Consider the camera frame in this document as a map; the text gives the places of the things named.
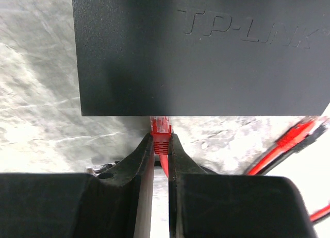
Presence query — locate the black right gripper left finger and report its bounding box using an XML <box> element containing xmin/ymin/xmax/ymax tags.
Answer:
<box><xmin>1</xmin><ymin>134</ymin><xmax>154</xmax><ymax>237</ymax></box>

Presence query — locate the black network switch box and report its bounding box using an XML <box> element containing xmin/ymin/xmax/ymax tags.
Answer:
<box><xmin>72</xmin><ymin>0</ymin><xmax>329</xmax><ymax>116</ymax></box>

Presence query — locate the short black ethernet cable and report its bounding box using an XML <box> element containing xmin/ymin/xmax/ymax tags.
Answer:
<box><xmin>260</xmin><ymin>116</ymin><xmax>330</xmax><ymax>176</ymax></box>

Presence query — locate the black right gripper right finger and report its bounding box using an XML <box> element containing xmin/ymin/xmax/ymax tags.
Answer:
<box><xmin>169</xmin><ymin>134</ymin><xmax>316</xmax><ymax>237</ymax></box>

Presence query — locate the short red ethernet cable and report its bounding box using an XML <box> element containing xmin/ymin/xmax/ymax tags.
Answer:
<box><xmin>246</xmin><ymin>116</ymin><xmax>330</xmax><ymax>223</ymax></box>

